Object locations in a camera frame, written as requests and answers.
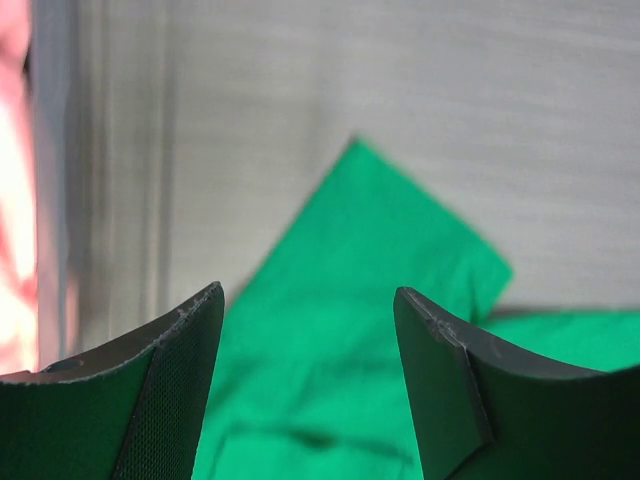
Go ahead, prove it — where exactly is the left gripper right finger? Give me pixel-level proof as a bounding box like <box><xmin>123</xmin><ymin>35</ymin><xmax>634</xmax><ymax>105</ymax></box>
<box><xmin>393</xmin><ymin>287</ymin><xmax>639</xmax><ymax>479</ymax></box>

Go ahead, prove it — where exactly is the green t shirt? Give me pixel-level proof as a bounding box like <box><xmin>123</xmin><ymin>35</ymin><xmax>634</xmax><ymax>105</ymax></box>
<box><xmin>193</xmin><ymin>140</ymin><xmax>639</xmax><ymax>479</ymax></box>

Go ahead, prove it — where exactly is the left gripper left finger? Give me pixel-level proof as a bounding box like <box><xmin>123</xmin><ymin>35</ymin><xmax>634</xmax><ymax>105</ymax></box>
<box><xmin>1</xmin><ymin>282</ymin><xmax>225</xmax><ymax>479</ymax></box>

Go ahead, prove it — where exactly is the clear plastic bin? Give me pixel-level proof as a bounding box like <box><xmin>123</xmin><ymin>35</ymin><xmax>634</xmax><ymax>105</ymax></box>
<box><xmin>27</xmin><ymin>1</ymin><xmax>176</xmax><ymax>367</ymax></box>

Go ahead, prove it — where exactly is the salmon pink t shirt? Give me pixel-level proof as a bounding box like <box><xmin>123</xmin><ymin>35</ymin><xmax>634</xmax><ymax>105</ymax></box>
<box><xmin>1</xmin><ymin>0</ymin><xmax>38</xmax><ymax>374</ymax></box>

